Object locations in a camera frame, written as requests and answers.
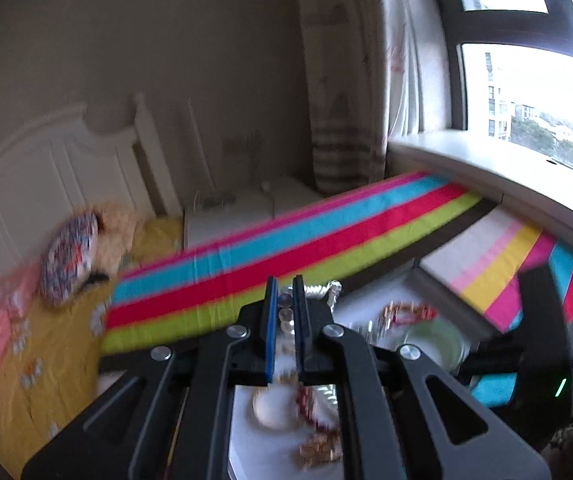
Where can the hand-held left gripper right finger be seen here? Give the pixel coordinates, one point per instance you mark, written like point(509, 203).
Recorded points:
point(298, 332)

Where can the white window sill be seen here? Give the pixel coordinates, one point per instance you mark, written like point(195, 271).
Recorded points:
point(491, 165)

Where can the white jewelry tray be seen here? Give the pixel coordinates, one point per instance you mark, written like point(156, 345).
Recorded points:
point(366, 410)

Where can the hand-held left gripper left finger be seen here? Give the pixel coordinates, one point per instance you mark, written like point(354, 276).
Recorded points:
point(270, 332)

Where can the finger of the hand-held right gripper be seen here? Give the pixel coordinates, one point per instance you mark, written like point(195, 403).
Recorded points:
point(489, 366)
point(501, 346)

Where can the white nightstand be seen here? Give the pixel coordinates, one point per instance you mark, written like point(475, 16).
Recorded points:
point(236, 215)

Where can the rainbow striped cloth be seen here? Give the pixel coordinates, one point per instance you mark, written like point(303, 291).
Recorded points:
point(276, 270)

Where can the green plate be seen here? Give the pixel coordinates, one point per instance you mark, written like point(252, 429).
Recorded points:
point(439, 342)

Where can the pale yellow plush toy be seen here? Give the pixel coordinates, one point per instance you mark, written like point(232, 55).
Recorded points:
point(116, 232)

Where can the yellow bedsheet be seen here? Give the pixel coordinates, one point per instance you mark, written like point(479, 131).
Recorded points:
point(61, 360)

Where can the white round box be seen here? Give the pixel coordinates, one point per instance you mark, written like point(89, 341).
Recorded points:
point(272, 406)

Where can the window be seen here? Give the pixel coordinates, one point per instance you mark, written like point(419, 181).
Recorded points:
point(526, 90)

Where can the white bed headboard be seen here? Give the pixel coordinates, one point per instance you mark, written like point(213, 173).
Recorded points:
point(66, 160)

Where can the sheer white curtain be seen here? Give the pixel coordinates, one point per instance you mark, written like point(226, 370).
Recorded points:
point(411, 50)

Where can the striped beige curtain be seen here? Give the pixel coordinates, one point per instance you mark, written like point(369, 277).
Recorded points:
point(336, 85)

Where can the patterned red blue pillow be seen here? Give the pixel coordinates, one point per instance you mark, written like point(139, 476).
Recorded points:
point(69, 260)

